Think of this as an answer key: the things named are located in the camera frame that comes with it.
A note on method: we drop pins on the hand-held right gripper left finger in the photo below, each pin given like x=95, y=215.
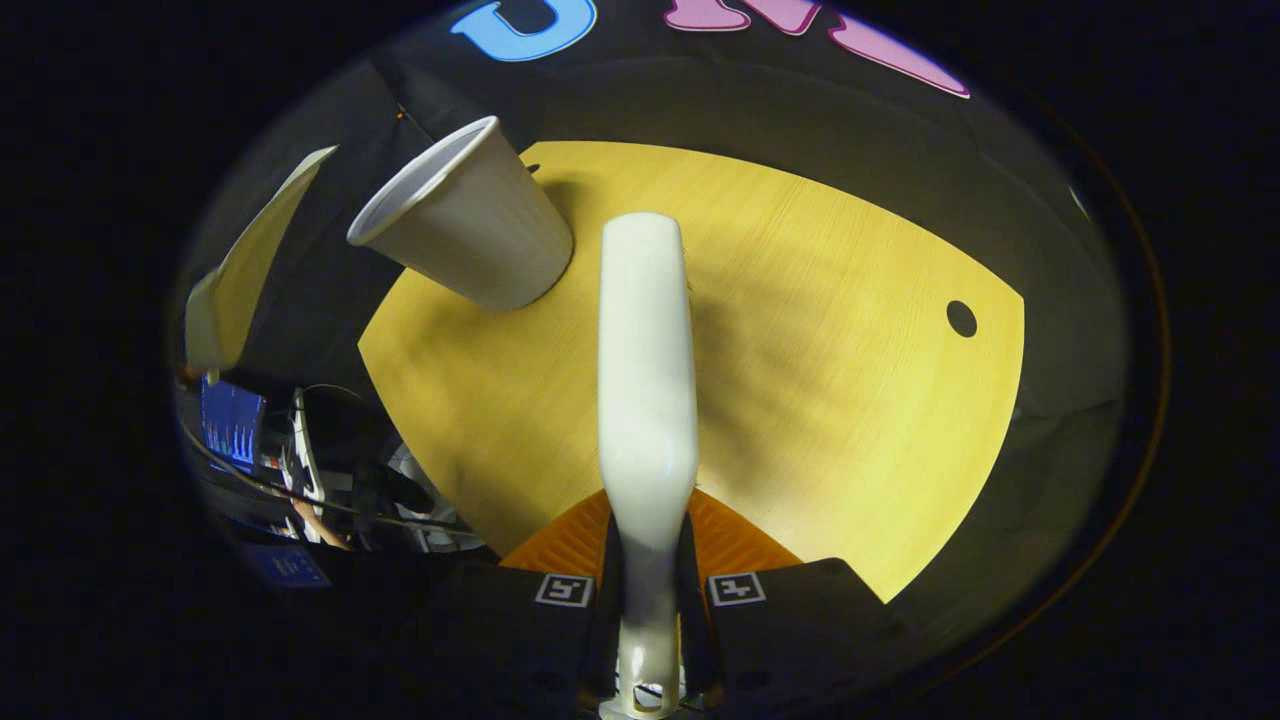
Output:
x=500, y=640

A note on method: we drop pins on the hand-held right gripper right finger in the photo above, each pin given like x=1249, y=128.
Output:
x=800, y=640

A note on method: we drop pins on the small white broom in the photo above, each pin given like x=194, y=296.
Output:
x=648, y=400

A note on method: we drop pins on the white ribbed garbage bin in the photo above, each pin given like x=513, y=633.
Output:
x=480, y=230

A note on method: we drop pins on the blue lit monitor screen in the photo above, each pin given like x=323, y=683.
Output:
x=285, y=567
x=232, y=425

